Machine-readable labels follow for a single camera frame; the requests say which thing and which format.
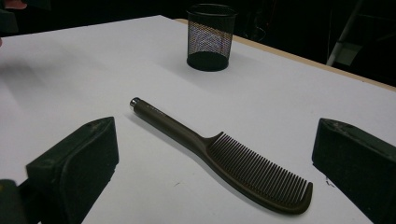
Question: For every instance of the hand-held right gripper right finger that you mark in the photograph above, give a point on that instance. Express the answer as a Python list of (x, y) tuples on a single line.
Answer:
[(361, 168)]

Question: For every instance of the wooden desk with white legs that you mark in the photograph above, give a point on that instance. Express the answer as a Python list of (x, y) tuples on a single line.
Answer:
[(344, 37)]

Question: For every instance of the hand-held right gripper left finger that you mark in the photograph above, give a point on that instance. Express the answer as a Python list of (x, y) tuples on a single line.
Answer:
[(77, 168)]

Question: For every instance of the white table sheet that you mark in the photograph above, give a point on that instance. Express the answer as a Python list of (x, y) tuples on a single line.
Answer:
[(62, 93)]

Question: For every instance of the black mesh pen holder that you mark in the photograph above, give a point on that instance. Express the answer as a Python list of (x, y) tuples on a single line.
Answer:
[(207, 62)]

